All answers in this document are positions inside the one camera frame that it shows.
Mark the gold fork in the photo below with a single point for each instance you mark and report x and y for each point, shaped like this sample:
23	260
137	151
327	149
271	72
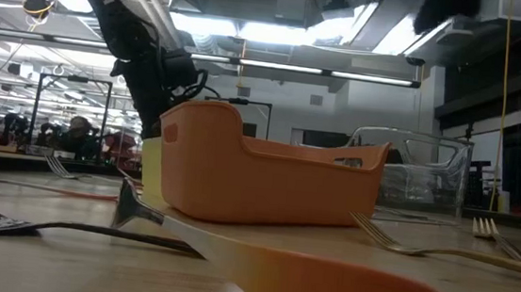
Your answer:
491	261
485	229

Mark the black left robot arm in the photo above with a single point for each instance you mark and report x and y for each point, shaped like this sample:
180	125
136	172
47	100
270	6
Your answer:
111	10

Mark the red background object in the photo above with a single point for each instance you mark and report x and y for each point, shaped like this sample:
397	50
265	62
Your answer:
120	150

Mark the yellow plastic bin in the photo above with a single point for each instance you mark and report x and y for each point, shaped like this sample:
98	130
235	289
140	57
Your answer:
149	169

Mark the person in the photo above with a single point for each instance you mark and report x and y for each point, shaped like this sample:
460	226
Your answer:
46	136
79	135

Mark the long ceiling tube light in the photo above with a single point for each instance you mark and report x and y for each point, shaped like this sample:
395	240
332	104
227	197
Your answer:
277	65

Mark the orange plastic bin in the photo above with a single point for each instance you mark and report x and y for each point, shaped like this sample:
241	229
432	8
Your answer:
261	188

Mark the clear plastic bin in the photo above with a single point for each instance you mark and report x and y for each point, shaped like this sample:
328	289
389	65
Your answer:
446	181

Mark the grey wall vent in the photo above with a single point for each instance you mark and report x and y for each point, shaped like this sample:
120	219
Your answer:
243	91
316	100

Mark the black robot station frame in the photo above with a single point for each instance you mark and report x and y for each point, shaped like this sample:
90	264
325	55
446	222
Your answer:
245	101
36	107

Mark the black wall screen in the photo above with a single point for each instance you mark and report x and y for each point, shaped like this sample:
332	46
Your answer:
327	139

